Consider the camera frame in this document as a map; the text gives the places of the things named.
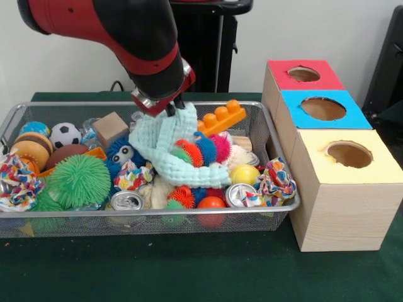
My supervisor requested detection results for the orange plastic tray block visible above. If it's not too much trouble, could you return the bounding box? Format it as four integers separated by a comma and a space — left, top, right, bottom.
197, 99, 246, 136

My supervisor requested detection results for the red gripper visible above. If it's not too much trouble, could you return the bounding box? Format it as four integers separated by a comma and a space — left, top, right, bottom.
131, 60, 197, 119

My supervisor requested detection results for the mint green cloth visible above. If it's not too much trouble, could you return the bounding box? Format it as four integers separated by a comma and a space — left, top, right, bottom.
129, 104, 232, 188

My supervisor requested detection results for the green cloth table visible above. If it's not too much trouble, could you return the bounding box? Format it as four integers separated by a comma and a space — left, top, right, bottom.
0, 91, 403, 302

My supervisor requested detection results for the yellow ball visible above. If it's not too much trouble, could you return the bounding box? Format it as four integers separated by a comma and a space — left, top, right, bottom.
230, 164, 261, 187

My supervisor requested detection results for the wire mesh bin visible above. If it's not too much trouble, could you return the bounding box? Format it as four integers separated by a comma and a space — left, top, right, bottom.
0, 101, 302, 237

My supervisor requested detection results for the multicolour spiky caterpillar toy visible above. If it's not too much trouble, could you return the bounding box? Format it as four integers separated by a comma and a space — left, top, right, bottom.
162, 184, 226, 211
171, 132, 232, 167

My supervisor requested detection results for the large green spiky ball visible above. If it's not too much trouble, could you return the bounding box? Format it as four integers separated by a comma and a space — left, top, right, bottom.
47, 154, 112, 208

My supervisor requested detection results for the red-orange ball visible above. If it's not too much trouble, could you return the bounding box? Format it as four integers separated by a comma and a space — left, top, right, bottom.
197, 196, 226, 227

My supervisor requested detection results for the wooden box with three holes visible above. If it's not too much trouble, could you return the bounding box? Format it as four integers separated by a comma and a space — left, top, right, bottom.
261, 60, 403, 252

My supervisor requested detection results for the colourful polka-dot cloth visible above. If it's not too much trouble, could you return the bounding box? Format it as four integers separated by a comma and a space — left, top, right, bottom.
242, 157, 297, 206

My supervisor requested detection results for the colourful rope knot toy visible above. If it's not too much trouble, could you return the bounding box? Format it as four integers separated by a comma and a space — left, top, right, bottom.
0, 153, 46, 211

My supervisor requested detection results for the crushed silver can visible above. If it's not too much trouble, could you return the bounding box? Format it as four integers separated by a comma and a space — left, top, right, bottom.
225, 183, 258, 208

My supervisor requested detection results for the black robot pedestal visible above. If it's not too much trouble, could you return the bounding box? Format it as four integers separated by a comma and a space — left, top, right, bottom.
169, 0, 254, 93

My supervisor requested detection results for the small soccer ball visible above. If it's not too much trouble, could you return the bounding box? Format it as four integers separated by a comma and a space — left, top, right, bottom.
49, 123, 82, 150

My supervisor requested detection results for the brown wooden cube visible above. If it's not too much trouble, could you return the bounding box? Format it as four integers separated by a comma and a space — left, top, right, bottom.
93, 112, 130, 147

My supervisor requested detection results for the black floor stand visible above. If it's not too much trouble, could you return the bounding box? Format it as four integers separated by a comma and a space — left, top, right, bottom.
364, 5, 403, 126

